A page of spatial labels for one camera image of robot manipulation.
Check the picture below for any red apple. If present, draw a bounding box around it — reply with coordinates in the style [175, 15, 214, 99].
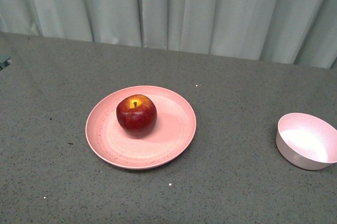
[116, 94, 157, 138]

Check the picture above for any pink round plate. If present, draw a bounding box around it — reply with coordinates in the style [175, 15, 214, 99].
[85, 85, 196, 170]

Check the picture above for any pale pink bowl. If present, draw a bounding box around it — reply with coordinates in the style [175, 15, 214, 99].
[276, 113, 336, 170]

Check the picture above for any green sink drying rack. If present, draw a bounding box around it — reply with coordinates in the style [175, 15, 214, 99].
[0, 54, 12, 71]

